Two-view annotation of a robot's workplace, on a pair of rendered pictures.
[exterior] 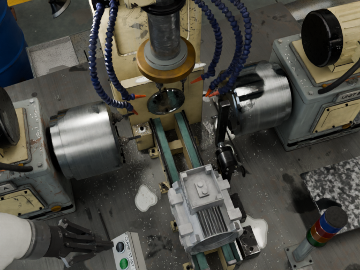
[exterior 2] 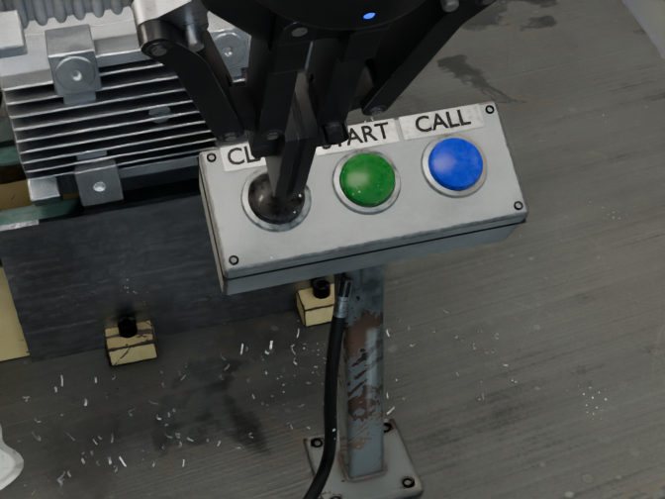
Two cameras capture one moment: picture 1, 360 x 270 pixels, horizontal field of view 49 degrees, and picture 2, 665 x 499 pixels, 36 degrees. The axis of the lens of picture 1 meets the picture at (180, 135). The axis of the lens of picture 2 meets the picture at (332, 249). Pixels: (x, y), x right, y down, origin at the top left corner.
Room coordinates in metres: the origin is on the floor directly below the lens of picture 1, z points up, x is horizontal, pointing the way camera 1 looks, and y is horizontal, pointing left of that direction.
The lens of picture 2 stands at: (0.28, 0.62, 1.39)
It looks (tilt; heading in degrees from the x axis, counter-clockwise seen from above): 39 degrees down; 271
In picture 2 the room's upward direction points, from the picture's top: 2 degrees counter-clockwise
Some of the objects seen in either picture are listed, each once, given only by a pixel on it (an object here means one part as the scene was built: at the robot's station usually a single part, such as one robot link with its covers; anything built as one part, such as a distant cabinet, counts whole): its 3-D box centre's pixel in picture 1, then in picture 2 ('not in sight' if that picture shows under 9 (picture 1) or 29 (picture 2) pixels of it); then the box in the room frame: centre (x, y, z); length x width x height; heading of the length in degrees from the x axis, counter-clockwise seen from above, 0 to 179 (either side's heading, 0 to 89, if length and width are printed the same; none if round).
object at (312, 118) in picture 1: (319, 88); not in sight; (0.94, -0.55, 0.99); 0.35 x 0.31 x 0.37; 105
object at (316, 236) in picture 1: (323, 230); not in sight; (0.34, -0.41, 1.10); 0.06 x 0.06 x 0.04
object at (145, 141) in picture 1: (143, 135); not in sight; (0.82, 0.15, 0.86); 0.07 x 0.06 x 0.12; 105
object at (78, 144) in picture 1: (75, 143); not in sight; (0.69, 0.37, 1.04); 0.37 x 0.25 x 0.25; 105
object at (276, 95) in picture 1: (258, 96); not in sight; (0.87, -0.30, 1.04); 0.41 x 0.25 x 0.25; 105
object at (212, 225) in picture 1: (204, 212); (142, 53); (0.43, -0.07, 1.02); 0.20 x 0.19 x 0.19; 16
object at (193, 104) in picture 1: (162, 96); not in sight; (0.93, 0.06, 0.97); 0.30 x 0.11 x 0.34; 105
